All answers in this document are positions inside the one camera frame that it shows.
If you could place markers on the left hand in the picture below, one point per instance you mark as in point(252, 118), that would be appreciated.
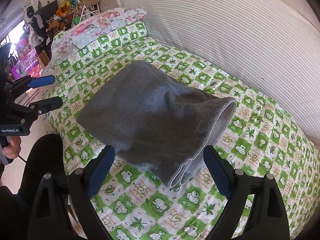
point(12, 150)

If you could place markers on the purple prunes box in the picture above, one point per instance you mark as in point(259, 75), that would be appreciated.
point(28, 65)

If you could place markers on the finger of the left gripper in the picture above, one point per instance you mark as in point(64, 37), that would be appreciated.
point(44, 106)
point(37, 82)

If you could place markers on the white striped duvet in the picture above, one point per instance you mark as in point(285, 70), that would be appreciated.
point(265, 43)

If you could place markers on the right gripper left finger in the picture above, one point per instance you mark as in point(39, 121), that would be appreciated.
point(97, 170)

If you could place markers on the floral pillow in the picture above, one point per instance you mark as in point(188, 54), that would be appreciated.
point(67, 43)

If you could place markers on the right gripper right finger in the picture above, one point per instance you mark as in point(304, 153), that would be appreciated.
point(221, 171)

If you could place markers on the grey pants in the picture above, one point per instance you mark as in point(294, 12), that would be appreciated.
point(155, 122)

